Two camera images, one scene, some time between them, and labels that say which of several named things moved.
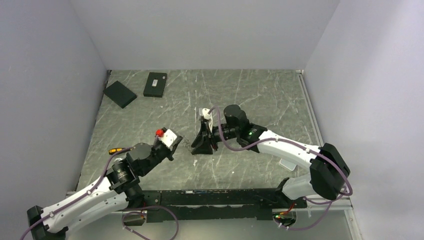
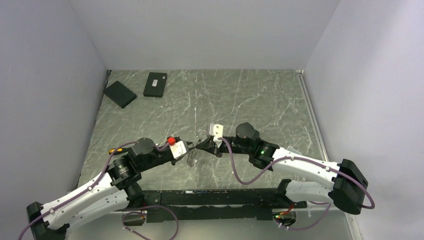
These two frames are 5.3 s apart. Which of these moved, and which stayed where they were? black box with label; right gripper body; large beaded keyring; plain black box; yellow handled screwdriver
Moved: large beaded keyring; right gripper body
Stayed: black box with label; plain black box; yellow handled screwdriver
